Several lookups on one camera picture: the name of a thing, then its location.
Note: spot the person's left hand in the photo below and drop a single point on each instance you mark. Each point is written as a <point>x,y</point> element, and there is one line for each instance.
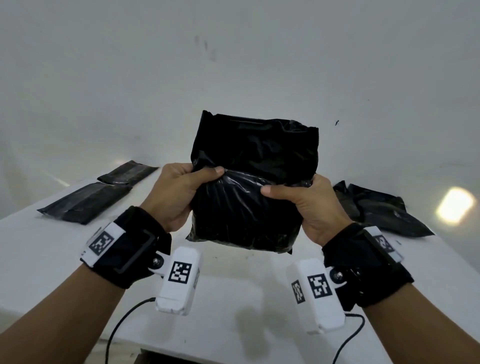
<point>168,195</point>

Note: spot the person's right hand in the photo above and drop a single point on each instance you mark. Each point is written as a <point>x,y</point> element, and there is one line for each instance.
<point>318,210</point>

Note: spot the row of black plastic packets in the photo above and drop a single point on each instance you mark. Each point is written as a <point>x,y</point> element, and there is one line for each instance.
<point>386,213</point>

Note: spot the crinkled black plastic bag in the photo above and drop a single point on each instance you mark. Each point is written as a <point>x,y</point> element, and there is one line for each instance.
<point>255,150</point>

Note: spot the person's left forearm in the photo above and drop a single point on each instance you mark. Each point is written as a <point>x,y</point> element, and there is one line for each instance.
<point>56,322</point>

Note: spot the person's right forearm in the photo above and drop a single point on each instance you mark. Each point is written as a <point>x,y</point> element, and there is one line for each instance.
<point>420,326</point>

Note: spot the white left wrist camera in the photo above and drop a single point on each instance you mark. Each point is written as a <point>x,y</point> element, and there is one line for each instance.
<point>176,296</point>

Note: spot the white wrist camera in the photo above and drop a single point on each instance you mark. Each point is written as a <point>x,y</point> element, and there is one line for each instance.
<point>176,296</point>
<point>326,311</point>

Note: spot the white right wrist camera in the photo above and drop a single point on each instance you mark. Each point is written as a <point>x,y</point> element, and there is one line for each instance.
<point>326,311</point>

